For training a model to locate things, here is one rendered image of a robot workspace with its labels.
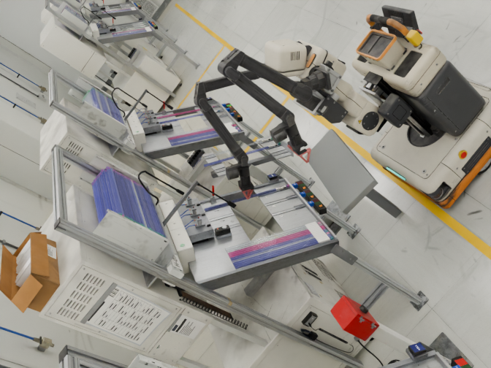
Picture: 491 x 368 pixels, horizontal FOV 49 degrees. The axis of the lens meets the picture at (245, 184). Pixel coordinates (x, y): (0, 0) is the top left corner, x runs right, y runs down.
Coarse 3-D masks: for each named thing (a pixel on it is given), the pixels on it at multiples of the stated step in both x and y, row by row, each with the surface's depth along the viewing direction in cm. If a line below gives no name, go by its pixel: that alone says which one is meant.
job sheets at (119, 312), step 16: (112, 288) 230; (96, 304) 231; (112, 304) 234; (128, 304) 236; (144, 304) 239; (96, 320) 235; (112, 320) 237; (128, 320) 240; (144, 320) 243; (160, 320) 246; (176, 320) 249; (192, 320) 252; (128, 336) 245; (144, 336) 248; (192, 336) 257
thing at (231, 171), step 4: (244, 156) 289; (240, 160) 290; (244, 160) 290; (236, 164) 295; (240, 164) 293; (244, 164) 291; (228, 168) 292; (232, 168) 292; (236, 168) 293; (228, 172) 291; (232, 172) 292; (236, 172) 292; (228, 176) 292; (232, 176) 292; (236, 176) 293
